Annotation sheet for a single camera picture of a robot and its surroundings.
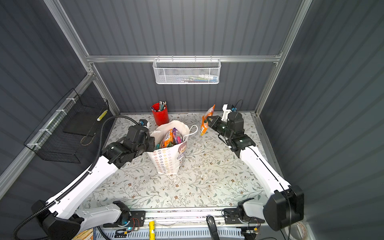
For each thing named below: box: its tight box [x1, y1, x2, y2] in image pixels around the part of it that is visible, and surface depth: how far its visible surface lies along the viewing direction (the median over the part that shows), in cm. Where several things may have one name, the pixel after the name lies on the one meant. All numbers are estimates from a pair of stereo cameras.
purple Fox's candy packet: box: [172, 127, 183, 144], surface depth 84 cm
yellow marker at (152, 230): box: [148, 220, 156, 240], surface depth 71 cm
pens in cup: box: [150, 100, 167, 112], surface depth 107 cm
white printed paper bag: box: [146, 120, 198, 175], surface depth 80 cm
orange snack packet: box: [200, 104, 216, 136], surface depth 79 cm
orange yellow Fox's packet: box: [160, 129, 174, 148], surface depth 80 cm
